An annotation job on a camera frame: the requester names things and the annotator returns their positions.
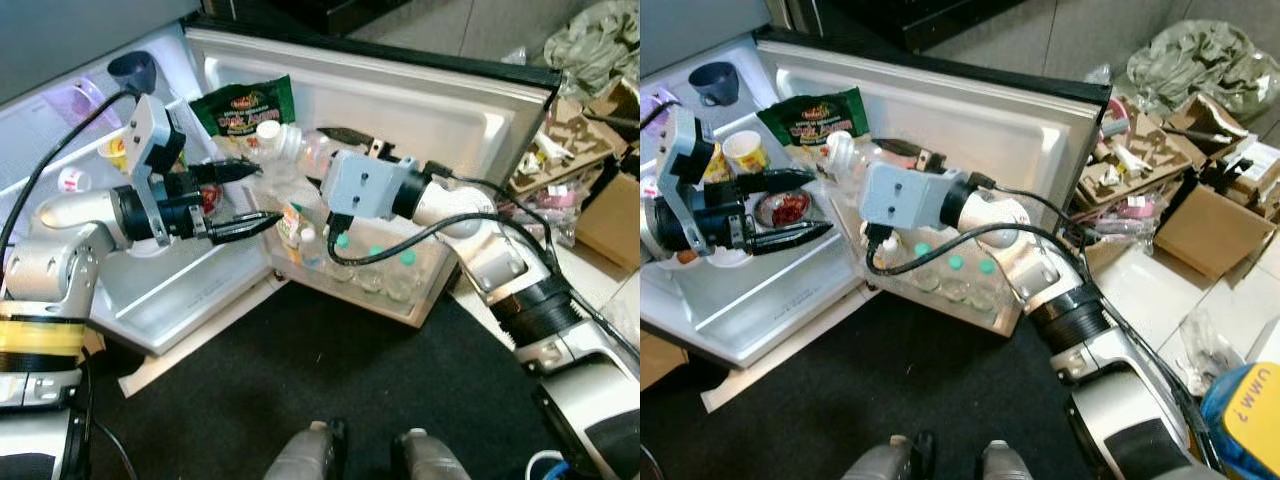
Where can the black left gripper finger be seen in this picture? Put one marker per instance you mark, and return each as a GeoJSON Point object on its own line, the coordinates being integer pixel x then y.
{"type": "Point", "coordinates": [790, 239]}
{"type": "Point", "coordinates": [228, 172]}
{"type": "Point", "coordinates": [240, 228]}
{"type": "Point", "coordinates": [775, 182]}

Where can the grey fridge door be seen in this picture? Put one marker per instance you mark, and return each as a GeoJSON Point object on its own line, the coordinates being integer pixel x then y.
{"type": "Point", "coordinates": [1000, 130]}
{"type": "Point", "coordinates": [440, 110]}

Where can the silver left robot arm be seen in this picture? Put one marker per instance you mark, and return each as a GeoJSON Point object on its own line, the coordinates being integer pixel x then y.
{"type": "Point", "coordinates": [70, 210]}
{"type": "Point", "coordinates": [668, 228]}

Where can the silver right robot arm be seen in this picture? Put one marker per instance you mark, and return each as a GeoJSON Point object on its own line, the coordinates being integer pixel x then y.
{"type": "Point", "coordinates": [500, 260]}
{"type": "Point", "coordinates": [1050, 275]}

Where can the grey two-door fridge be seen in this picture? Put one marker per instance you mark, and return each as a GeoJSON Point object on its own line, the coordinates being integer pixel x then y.
{"type": "Point", "coordinates": [180, 300]}
{"type": "Point", "coordinates": [760, 320]}

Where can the bowl of red food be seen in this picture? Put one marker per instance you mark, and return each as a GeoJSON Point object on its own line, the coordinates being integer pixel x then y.
{"type": "Point", "coordinates": [790, 208]}
{"type": "Point", "coordinates": [212, 198]}

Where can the small bottle with orange label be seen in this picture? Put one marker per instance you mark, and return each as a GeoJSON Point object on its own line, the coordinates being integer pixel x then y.
{"type": "Point", "coordinates": [291, 225]}

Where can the yellow instant noodle cup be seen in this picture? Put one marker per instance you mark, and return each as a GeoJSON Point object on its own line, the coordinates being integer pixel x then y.
{"type": "Point", "coordinates": [113, 150]}
{"type": "Point", "coordinates": [713, 160]}

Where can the white cap clear bottle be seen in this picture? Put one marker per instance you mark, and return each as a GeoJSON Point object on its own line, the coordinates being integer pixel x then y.
{"type": "Point", "coordinates": [268, 131]}
{"type": "Point", "coordinates": [842, 147]}

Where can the white plate with brown food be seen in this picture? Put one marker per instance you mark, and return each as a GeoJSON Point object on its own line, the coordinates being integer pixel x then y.
{"type": "Point", "coordinates": [686, 257]}

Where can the green snack packet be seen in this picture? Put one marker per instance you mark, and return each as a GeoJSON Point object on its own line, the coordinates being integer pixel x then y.
{"type": "Point", "coordinates": [245, 110]}
{"type": "Point", "coordinates": [815, 115]}

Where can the small white cap bottle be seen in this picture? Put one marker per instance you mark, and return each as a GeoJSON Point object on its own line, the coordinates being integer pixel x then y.
{"type": "Point", "coordinates": [309, 245]}
{"type": "Point", "coordinates": [893, 255]}

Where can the green cap clear bottle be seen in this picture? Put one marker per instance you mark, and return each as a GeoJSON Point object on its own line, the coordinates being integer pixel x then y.
{"type": "Point", "coordinates": [376, 251]}
{"type": "Point", "coordinates": [955, 262]}
{"type": "Point", "coordinates": [988, 268]}
{"type": "Point", "coordinates": [407, 258]}
{"type": "Point", "coordinates": [342, 241]}
{"type": "Point", "coordinates": [918, 251]}

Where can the plain cardboard box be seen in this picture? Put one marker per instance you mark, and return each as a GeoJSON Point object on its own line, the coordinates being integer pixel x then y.
{"type": "Point", "coordinates": [610, 225]}
{"type": "Point", "coordinates": [1205, 235]}

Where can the black kitchen counter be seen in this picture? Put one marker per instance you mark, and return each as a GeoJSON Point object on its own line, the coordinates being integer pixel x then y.
{"type": "Point", "coordinates": [950, 20]}
{"type": "Point", "coordinates": [330, 12]}

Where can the pink clear container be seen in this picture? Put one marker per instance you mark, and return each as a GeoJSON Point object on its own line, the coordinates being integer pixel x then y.
{"type": "Point", "coordinates": [85, 100]}
{"type": "Point", "coordinates": [652, 105]}

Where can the open box with black items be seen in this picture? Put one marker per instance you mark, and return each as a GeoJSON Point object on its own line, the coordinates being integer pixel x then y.
{"type": "Point", "coordinates": [1225, 170]}
{"type": "Point", "coordinates": [620, 105]}

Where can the grey freezer door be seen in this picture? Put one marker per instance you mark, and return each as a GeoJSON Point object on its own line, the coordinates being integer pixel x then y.
{"type": "Point", "coordinates": [690, 30]}
{"type": "Point", "coordinates": [70, 40]}

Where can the cardboard box full of clutter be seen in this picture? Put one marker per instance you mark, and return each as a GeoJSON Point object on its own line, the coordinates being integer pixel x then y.
{"type": "Point", "coordinates": [1130, 175]}
{"type": "Point", "coordinates": [560, 150]}

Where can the crumpled grey plastic bag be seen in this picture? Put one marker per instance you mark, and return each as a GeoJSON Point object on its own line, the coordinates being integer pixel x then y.
{"type": "Point", "coordinates": [1200, 70]}
{"type": "Point", "coordinates": [595, 45]}

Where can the grey robot right leg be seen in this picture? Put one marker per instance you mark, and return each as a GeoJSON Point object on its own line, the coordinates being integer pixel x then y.
{"type": "Point", "coordinates": [1010, 465]}
{"type": "Point", "coordinates": [430, 460]}

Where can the clear plastic bag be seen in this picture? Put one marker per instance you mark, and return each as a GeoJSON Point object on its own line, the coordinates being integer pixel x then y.
{"type": "Point", "coordinates": [1200, 350]}

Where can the blue drum with yellow label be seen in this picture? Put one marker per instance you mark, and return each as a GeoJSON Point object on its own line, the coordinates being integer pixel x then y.
{"type": "Point", "coordinates": [1250, 420]}

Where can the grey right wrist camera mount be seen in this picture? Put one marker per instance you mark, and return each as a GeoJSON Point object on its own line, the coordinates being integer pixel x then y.
{"type": "Point", "coordinates": [360, 185]}
{"type": "Point", "coordinates": [900, 195]}

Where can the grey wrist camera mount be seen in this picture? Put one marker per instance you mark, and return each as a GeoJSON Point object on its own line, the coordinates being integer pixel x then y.
{"type": "Point", "coordinates": [900, 195]}
{"type": "Point", "coordinates": [690, 145]}
{"type": "Point", "coordinates": [360, 185]}
{"type": "Point", "coordinates": [150, 130]}

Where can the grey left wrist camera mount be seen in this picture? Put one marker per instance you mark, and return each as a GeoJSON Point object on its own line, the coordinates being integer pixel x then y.
{"type": "Point", "coordinates": [150, 130]}
{"type": "Point", "coordinates": [690, 145]}

